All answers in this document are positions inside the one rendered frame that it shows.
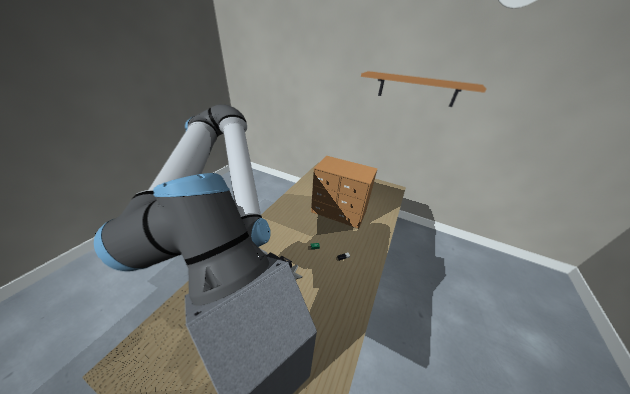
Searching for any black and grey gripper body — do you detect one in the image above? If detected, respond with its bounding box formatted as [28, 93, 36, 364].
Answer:
[266, 253, 292, 268]

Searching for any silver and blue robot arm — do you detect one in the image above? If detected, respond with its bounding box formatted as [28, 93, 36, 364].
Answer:
[94, 104, 271, 306]

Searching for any brown wooden chest of drawers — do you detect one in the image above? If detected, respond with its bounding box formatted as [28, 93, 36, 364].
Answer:
[311, 156, 378, 228]

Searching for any brown wooden drawer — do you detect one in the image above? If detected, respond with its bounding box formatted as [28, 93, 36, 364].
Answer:
[337, 193, 365, 214]
[335, 208, 361, 228]
[312, 200, 336, 219]
[314, 170, 340, 191]
[340, 177, 369, 200]
[313, 185, 338, 206]

